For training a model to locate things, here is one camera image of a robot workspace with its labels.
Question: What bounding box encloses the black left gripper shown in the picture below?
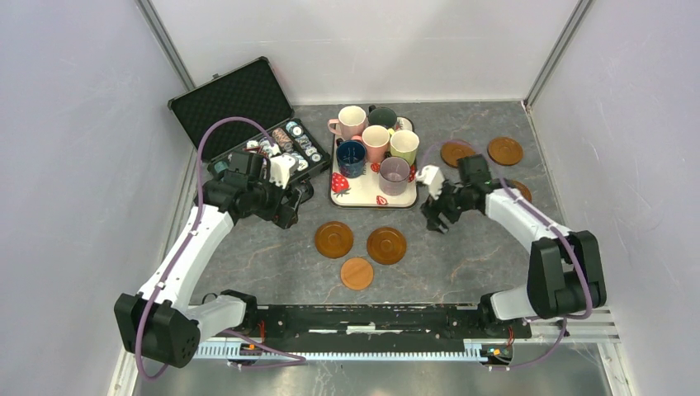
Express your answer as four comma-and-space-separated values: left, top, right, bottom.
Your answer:
248, 169, 303, 229

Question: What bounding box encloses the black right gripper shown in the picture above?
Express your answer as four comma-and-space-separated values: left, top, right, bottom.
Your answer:
420, 174, 475, 234

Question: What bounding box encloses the dark brown wooden coaster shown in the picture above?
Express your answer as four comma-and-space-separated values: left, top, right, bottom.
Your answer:
508, 180, 532, 203
315, 221, 354, 259
487, 136, 524, 166
367, 227, 407, 265
440, 139, 475, 168

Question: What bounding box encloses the purple glass mug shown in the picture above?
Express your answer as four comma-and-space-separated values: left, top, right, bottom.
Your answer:
379, 157, 410, 196

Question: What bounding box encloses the black poker chip case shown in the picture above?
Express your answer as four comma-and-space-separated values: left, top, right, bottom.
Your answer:
168, 57, 331, 181

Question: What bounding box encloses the strawberry pattern white tray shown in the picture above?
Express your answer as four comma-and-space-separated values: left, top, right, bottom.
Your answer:
329, 135, 418, 209

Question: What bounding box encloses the light brown wooden coaster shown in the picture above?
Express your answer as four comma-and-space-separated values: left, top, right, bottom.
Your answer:
340, 257, 374, 290

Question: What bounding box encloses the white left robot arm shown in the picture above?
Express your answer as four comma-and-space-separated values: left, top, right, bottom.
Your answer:
114, 152, 308, 375

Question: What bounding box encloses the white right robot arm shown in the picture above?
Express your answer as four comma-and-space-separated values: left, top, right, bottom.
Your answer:
416, 155, 607, 337

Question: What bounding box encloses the light green cup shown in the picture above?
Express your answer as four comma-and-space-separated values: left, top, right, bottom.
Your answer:
390, 130, 420, 166

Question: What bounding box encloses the pink cup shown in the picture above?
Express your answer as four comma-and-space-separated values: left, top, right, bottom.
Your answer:
361, 125, 390, 163

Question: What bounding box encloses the dark blue mug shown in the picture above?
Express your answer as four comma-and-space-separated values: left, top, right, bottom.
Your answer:
336, 140, 367, 179

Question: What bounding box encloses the dark green mug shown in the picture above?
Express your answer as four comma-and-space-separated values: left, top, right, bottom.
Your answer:
367, 105, 399, 130

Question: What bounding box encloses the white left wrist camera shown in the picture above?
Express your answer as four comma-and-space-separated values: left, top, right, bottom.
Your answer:
268, 153, 298, 190

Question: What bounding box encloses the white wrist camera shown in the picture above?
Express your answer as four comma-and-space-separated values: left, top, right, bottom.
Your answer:
415, 165, 445, 200
268, 153, 298, 190

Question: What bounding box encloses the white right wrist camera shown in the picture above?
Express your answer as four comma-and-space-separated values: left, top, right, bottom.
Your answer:
415, 165, 445, 200

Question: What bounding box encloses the pink mug with handle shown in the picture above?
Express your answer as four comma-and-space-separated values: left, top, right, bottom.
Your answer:
327, 106, 367, 140

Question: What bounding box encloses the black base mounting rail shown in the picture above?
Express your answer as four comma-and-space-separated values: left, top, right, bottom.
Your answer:
236, 304, 532, 353

